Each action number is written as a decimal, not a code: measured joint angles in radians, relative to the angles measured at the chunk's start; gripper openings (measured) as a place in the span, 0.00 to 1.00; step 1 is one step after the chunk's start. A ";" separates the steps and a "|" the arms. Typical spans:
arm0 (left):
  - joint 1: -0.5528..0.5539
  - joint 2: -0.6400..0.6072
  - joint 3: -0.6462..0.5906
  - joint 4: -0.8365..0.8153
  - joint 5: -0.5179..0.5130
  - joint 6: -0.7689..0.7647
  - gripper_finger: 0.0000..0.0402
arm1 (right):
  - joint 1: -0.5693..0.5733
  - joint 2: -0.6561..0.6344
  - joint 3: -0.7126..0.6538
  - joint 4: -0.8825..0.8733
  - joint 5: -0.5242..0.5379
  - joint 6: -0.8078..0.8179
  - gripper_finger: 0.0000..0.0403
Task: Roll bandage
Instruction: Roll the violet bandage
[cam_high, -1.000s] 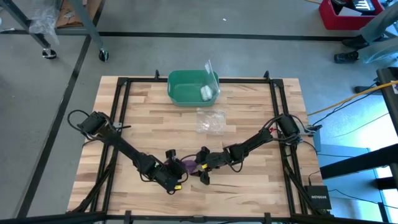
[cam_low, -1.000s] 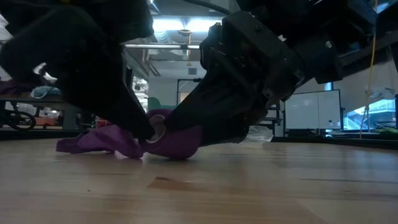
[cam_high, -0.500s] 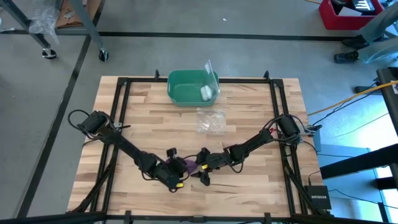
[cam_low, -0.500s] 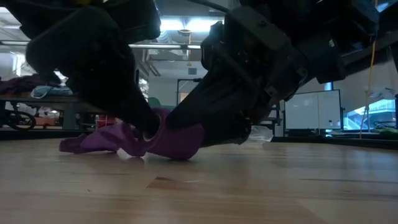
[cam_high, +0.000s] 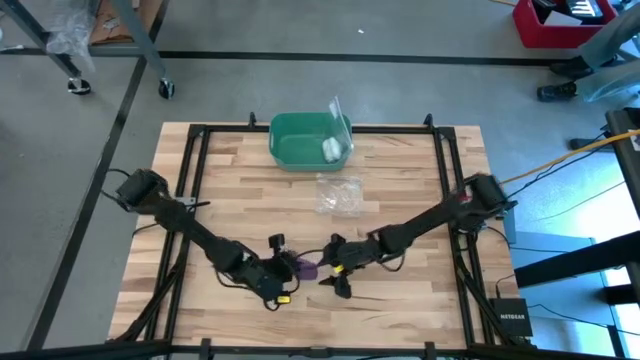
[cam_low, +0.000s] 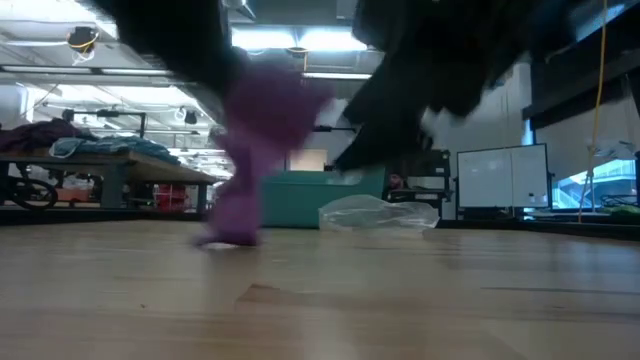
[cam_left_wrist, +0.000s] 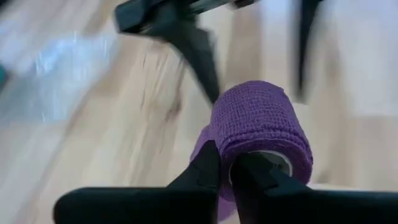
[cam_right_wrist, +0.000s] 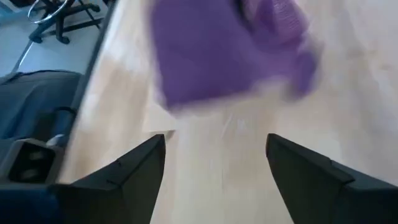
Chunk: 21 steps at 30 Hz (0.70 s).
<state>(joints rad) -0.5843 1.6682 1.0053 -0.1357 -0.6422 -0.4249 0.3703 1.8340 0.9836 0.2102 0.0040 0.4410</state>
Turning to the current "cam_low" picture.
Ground green cloth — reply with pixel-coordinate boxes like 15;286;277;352
599;203;640;217

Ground white whiteboard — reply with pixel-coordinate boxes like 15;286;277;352
456;143;552;210

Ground long ceiling light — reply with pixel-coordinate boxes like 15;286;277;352
0;63;374;89

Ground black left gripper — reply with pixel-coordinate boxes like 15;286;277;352
92;0;251;96

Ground red crates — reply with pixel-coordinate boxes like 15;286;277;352
152;183;187;214

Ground clear plastic bag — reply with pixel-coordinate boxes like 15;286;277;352
318;194;441;233

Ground wooden workbench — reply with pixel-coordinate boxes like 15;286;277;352
0;149;220;211

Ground black cart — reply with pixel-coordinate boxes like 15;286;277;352
394;148;454;219

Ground maroon cloth pile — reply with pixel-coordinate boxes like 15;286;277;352
0;118;99;154

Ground yellow cable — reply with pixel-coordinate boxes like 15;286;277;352
577;0;609;224

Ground person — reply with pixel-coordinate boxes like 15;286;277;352
383;172;410;202

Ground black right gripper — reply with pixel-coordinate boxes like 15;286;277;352
334;0;531;171

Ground teal cloth pile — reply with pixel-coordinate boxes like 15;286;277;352
48;134;182;166

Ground green plastic bin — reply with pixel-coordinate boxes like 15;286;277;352
259;167;387;229

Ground black wheel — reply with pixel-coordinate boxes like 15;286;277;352
0;175;58;211

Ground tan board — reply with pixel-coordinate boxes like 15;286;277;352
287;148;329;173

